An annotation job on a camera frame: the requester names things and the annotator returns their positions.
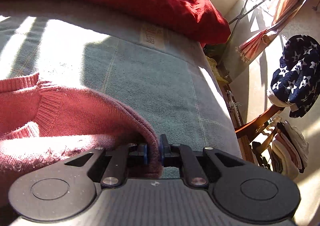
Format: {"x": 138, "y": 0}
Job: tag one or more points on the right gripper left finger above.
{"x": 124, "y": 161}

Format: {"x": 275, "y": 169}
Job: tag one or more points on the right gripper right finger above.
{"x": 182, "y": 157}

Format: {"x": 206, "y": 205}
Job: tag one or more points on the pink and white sweater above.
{"x": 43, "y": 123}

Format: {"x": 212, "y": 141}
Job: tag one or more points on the wooden chair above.
{"x": 248, "y": 132}

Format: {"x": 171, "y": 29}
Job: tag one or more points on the green plaid bed blanket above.
{"x": 163, "y": 76}

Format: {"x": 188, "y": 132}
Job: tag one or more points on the navy star-patterned garment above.
{"x": 295, "y": 84}

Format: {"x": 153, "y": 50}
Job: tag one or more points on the right orange curtain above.
{"x": 285, "y": 11}

